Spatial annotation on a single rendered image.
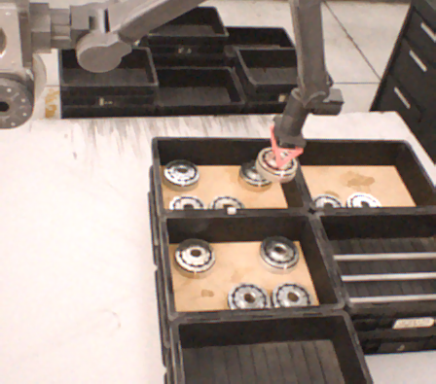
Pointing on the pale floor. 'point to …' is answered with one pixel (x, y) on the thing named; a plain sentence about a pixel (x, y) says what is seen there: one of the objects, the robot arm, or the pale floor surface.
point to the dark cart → (414, 73)
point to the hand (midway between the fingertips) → (278, 157)
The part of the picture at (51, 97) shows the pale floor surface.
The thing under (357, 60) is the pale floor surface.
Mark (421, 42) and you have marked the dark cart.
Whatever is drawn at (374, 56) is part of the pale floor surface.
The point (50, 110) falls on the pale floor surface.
